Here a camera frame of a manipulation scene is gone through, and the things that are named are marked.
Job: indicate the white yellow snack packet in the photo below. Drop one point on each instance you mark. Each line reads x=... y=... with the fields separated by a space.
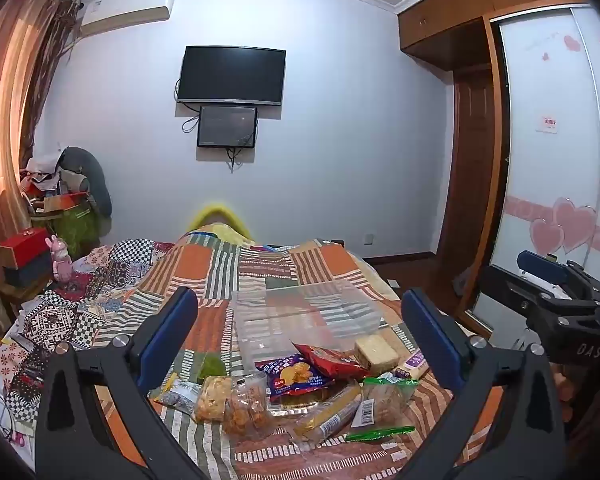
x=177 y=395

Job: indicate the orange striped curtain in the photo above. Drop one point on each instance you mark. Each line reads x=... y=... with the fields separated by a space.
x=10 y=110

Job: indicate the green strip packet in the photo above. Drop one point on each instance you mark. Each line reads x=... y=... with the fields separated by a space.
x=380 y=433

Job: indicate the small black wall panel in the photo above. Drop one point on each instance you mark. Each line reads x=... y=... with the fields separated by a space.
x=227 y=126

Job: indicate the yellow cracker packet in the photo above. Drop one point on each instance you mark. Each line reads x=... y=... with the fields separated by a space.
x=212 y=400

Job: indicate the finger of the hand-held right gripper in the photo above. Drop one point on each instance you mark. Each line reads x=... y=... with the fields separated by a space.
x=510 y=295
x=542 y=265

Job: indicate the long gold-striped biscuit packet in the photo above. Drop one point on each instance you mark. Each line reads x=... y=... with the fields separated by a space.
x=325 y=417

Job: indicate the white wall socket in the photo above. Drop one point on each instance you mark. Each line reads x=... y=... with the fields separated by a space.
x=368 y=238

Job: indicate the dark blue box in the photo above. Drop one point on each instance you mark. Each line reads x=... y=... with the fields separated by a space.
x=27 y=272

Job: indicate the yellow pillow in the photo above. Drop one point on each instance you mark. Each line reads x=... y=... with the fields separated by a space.
x=220 y=215

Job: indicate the green bag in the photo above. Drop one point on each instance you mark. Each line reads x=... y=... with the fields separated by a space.
x=77 y=227

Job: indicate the black wall television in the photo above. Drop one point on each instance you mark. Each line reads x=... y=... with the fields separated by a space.
x=230 y=75

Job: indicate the white air conditioner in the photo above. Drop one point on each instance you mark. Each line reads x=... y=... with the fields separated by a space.
x=125 y=10

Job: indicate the purple label snack packet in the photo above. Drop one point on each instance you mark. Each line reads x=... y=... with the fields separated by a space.
x=415 y=362

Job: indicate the red chip packet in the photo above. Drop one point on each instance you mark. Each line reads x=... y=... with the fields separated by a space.
x=330 y=360

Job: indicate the yellow sponge cake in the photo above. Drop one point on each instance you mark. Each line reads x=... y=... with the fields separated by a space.
x=377 y=352

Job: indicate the red door sticker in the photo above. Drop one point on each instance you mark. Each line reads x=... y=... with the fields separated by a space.
x=549 y=124

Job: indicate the brown wooden door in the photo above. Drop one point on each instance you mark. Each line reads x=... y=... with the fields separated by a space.
x=472 y=160

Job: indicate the pink plush toy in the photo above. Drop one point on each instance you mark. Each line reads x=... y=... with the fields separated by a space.
x=61 y=260

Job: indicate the clear fried snack packet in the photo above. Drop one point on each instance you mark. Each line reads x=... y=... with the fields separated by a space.
x=245 y=407

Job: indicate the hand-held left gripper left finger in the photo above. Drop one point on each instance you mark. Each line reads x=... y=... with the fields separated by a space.
x=172 y=330

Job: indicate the wooden overhead cabinet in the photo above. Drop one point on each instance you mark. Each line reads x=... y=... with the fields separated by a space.
x=445 y=30

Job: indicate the patchwork striped blanket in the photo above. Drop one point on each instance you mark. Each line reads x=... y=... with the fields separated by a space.
x=260 y=265

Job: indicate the blue chip packet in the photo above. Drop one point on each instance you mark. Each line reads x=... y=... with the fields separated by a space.
x=292 y=377

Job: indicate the green bread packet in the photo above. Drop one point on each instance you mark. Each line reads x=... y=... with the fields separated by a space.
x=385 y=400

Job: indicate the small green snack packet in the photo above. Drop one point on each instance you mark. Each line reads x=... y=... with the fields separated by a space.
x=211 y=365

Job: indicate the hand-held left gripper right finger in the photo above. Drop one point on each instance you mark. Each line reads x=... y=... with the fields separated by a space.
x=430 y=340

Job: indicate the red box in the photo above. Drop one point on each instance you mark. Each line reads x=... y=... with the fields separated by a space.
x=22 y=245

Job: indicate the pile of clothes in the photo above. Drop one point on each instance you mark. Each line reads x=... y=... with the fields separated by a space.
x=45 y=170

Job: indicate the white heart-print wardrobe door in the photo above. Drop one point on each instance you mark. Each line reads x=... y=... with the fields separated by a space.
x=550 y=185

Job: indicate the clear plastic container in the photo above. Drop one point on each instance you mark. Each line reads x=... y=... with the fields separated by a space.
x=300 y=315

